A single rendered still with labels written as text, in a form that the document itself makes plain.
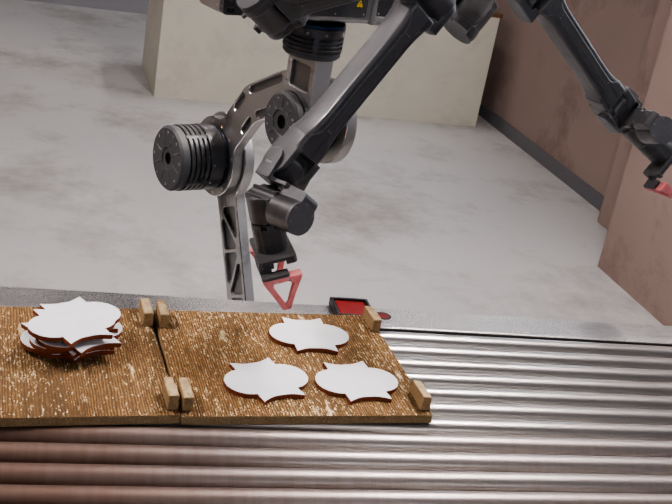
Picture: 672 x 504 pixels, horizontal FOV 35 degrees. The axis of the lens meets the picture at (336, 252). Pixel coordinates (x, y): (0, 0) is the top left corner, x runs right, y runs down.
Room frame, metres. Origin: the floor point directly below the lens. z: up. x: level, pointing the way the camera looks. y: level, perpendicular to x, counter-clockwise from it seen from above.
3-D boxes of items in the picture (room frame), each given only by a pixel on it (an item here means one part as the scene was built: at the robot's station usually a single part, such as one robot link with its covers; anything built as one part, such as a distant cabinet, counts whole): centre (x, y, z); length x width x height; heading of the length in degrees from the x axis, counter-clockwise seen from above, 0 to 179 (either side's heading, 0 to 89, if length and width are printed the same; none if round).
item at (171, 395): (1.41, 0.21, 0.95); 0.06 x 0.02 x 0.03; 21
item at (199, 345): (1.61, 0.05, 0.93); 0.41 x 0.35 x 0.02; 110
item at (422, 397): (1.55, -0.18, 0.95); 0.06 x 0.02 x 0.03; 20
